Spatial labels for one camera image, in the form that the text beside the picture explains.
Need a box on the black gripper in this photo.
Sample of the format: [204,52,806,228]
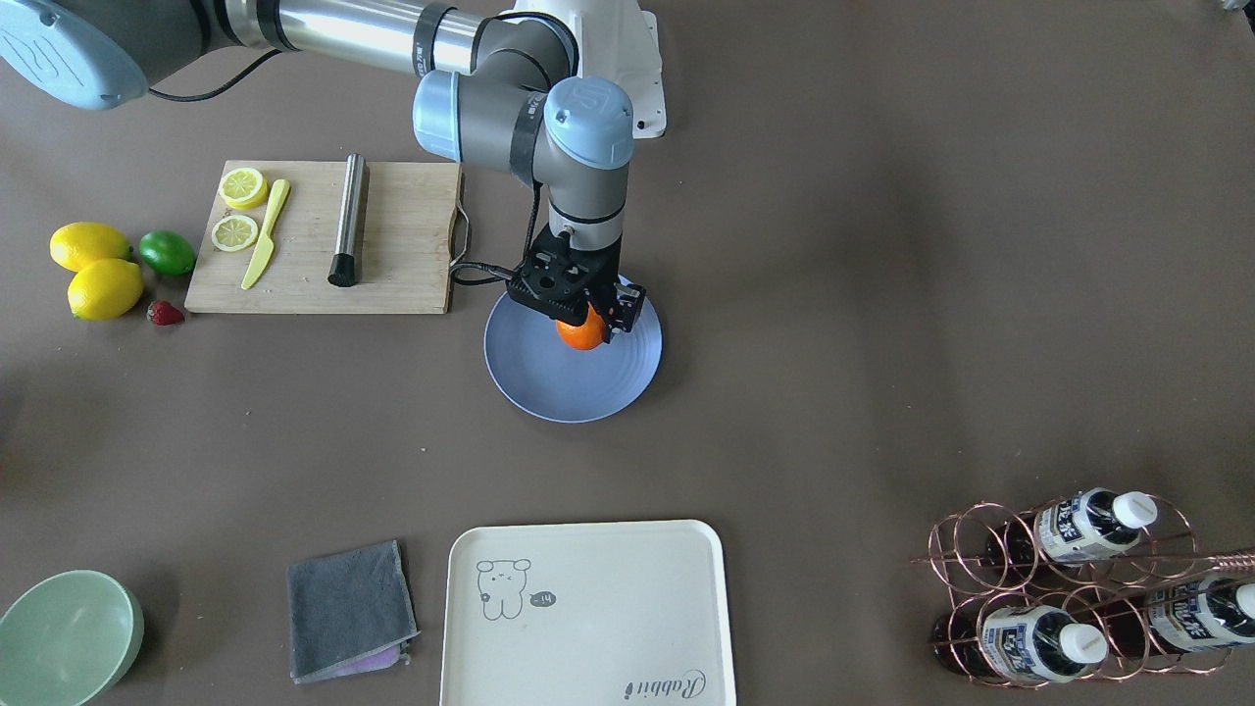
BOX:
[506,227,646,344]

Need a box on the orange mandarin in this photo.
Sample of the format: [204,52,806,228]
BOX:
[553,303,611,350]

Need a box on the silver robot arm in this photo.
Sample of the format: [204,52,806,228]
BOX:
[1,1,646,334]

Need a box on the blue round plate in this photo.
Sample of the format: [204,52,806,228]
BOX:
[483,293,664,424]

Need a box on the wooden cutting board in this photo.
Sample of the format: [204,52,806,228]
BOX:
[184,161,462,316]

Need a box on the steel cylinder grinder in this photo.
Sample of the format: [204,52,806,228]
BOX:
[328,153,371,287]

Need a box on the cream rabbit tray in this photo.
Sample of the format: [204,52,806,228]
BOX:
[439,520,738,705]

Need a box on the yellow plastic knife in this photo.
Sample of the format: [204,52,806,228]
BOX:
[238,178,291,290]

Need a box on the lemon slice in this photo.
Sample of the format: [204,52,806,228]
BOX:
[210,214,260,253]
[217,167,270,209]

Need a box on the grey folded cloth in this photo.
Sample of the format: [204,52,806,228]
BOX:
[285,539,420,683]

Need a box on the green lime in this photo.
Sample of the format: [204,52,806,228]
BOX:
[137,229,197,277]

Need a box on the red strawberry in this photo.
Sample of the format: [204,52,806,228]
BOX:
[146,300,184,327]

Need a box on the dark bottle white cap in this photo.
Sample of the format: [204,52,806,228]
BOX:
[981,487,1158,574]

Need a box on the mint green bowl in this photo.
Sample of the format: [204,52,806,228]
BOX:
[1,571,146,705]

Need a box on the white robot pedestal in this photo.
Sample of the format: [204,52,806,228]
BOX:
[511,1,668,140]

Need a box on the copper wire bottle rack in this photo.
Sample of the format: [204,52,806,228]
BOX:
[922,502,1254,688]

